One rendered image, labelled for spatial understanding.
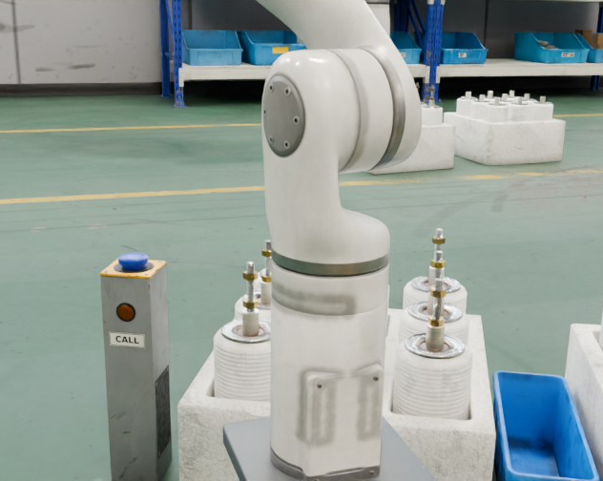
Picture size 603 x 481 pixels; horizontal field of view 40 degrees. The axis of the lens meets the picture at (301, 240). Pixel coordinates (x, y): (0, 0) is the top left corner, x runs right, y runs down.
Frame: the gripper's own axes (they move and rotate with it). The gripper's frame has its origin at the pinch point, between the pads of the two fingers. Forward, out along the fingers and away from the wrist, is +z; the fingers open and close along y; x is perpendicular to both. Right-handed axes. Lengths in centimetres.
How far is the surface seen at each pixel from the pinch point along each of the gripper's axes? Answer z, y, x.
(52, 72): 30, 357, 360
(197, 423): 31.5, -23.2, 11.2
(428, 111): 23, 230, 54
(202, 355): 47, 24, 39
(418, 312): 21.6, 1.5, -9.4
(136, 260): 14.1, -15.9, 24.7
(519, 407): 40.7, 17.3, -22.1
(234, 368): 25.1, -19.2, 8.2
